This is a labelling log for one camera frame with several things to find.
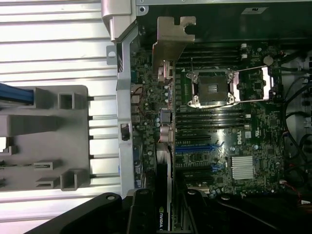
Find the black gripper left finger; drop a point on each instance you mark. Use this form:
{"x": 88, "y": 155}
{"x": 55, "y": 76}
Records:
{"x": 141, "y": 214}

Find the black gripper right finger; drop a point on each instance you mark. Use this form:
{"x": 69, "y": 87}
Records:
{"x": 195, "y": 214}

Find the blue expansion slot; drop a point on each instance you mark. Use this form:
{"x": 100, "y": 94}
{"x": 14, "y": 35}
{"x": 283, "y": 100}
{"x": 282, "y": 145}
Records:
{"x": 195, "y": 148}

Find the silver heatsink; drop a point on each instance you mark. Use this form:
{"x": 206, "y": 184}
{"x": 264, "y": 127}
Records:
{"x": 242, "y": 168}

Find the green motherboard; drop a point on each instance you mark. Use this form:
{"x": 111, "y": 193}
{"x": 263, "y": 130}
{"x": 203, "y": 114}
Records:
{"x": 263, "y": 146}

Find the grey plastic parts rack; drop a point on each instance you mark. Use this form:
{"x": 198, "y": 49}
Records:
{"x": 73, "y": 146}

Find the CPU socket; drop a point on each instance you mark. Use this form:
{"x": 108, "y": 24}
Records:
{"x": 210, "y": 89}

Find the open grey PC case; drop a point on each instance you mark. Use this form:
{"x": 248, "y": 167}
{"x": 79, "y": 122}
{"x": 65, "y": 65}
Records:
{"x": 124, "y": 73}

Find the metal locking lever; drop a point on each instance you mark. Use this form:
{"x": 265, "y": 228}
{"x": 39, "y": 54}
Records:
{"x": 192, "y": 64}

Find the metal socket cover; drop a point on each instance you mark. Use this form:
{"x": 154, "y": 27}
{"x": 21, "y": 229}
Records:
{"x": 267, "y": 80}

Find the coin cell battery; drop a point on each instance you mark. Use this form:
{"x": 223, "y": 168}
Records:
{"x": 268, "y": 60}

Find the hard disk in blue caddy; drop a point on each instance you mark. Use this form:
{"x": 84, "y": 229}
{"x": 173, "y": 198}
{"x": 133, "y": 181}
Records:
{"x": 14, "y": 97}

